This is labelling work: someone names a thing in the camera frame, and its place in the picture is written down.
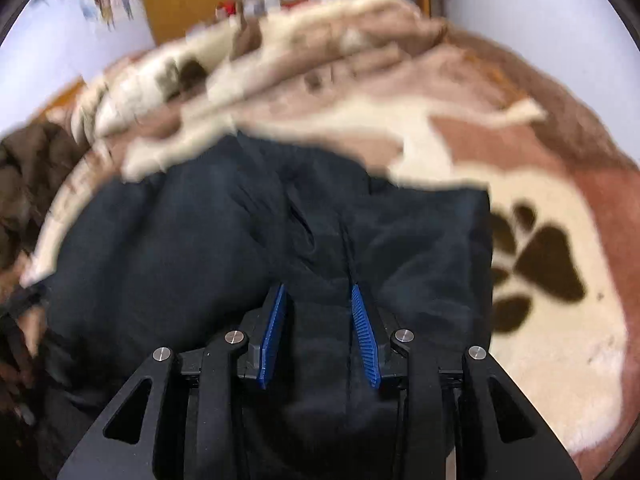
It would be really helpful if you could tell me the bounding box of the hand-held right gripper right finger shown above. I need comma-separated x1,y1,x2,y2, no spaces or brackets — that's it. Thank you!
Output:
350,284,583,480

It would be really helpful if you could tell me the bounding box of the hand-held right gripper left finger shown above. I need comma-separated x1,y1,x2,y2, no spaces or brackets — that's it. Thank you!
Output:
57,282,288,480

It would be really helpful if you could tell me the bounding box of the black puffer jacket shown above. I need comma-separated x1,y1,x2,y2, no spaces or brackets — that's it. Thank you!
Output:
30,132,496,480

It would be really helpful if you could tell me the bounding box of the brown puffer jacket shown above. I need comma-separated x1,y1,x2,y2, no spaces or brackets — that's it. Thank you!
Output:
0,122,93,271

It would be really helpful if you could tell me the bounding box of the paw print fleece blanket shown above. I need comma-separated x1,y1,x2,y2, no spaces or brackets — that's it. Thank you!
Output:
20,0,640,471

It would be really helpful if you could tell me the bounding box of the cartoon wall poster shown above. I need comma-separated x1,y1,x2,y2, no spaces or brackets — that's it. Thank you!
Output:
30,0,138,32

